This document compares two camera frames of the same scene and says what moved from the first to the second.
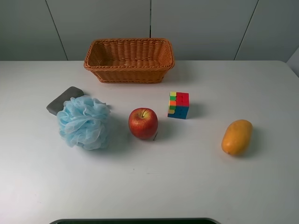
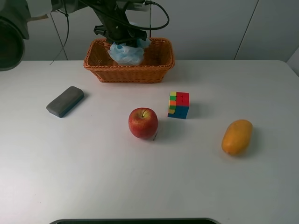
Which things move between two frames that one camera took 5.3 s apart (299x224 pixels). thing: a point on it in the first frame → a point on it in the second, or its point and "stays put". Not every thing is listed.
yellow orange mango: (237, 136) stays put
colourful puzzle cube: (179, 105) stays put
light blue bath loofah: (83, 122) → (126, 55)
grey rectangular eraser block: (57, 104) stays put
